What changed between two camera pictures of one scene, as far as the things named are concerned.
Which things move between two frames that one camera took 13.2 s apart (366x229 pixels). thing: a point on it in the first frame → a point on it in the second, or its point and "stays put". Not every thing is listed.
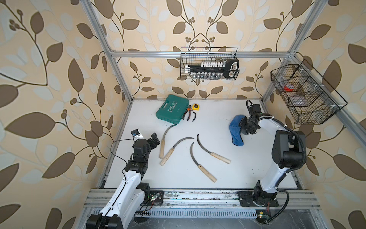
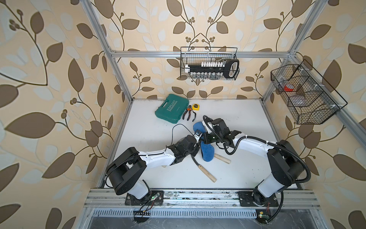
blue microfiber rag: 235,130 → 208,150
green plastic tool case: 172,109 stays put
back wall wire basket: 209,63 stays put
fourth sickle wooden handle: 227,161 stays put
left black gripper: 152,145 → 196,150
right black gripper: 242,124 → 206,140
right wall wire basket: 311,100 stays put
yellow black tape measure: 195,107 stays put
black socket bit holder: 230,68 stays put
